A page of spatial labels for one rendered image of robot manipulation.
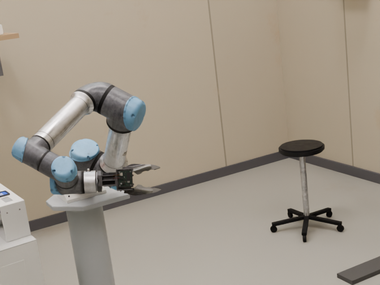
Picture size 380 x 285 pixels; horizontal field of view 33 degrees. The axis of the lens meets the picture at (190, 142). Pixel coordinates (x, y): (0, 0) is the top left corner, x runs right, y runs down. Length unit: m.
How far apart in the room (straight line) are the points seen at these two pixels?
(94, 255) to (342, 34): 2.96
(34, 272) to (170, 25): 3.10
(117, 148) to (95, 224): 0.49
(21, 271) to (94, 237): 0.49
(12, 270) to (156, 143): 2.94
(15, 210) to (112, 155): 0.42
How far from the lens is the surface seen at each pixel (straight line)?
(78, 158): 2.60
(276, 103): 5.76
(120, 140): 2.39
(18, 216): 2.44
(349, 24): 5.02
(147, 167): 2.13
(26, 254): 2.42
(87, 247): 2.83
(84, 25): 4.87
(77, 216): 2.78
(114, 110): 2.26
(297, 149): 4.04
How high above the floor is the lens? 1.66
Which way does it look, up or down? 14 degrees down
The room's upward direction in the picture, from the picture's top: 7 degrees counter-clockwise
